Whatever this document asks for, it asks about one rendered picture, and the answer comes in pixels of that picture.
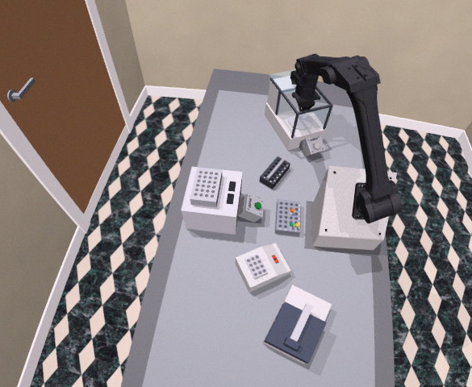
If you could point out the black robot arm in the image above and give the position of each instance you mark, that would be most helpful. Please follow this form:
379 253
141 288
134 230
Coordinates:
361 87

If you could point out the grey bench mat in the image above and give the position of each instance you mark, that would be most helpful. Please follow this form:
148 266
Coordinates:
210 329

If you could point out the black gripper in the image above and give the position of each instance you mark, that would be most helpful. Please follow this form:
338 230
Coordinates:
307 98

